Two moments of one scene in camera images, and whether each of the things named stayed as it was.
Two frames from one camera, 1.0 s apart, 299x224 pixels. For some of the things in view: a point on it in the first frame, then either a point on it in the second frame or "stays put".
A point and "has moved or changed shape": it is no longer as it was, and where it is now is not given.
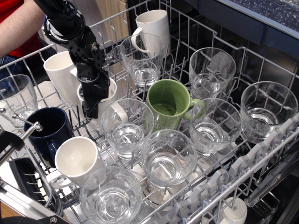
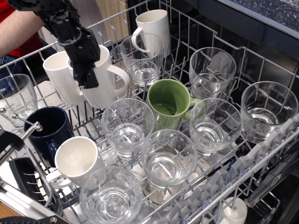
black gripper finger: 90,107 to 85,76
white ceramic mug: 109,109 has moved or changed shape
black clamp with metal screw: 9,141 stays put
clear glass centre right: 214,123 stays put
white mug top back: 154,24 stays put
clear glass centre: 126,122 stays put
